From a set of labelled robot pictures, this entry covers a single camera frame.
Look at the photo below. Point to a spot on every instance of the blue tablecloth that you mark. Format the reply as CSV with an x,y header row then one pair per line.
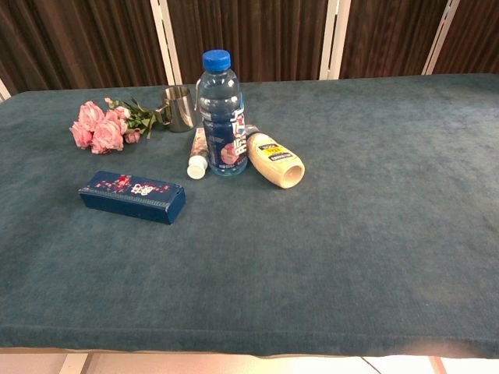
x,y
312,253

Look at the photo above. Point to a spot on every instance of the blue folding glasses case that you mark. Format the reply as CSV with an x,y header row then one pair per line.
x,y
128,198

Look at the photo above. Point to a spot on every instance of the stainless steel cup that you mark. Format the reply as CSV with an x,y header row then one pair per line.
x,y
181,111

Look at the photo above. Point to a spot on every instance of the white frame post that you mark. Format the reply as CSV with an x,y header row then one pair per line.
x,y
4,91
335,39
165,43
440,39

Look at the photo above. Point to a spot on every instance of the pink rose bouquet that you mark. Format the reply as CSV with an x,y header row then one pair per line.
x,y
101,130

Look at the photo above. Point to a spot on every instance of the floral white-capped tube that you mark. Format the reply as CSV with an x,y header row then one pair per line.
x,y
197,156

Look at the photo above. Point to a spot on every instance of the dark brown curtain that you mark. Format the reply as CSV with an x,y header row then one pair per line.
x,y
390,35
78,39
475,35
253,35

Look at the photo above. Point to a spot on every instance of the blue-capped drink bottle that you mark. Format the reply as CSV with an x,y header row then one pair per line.
x,y
224,128

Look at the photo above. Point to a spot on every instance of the cream squeeze sauce bottle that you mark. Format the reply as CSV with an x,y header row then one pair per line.
x,y
274,163

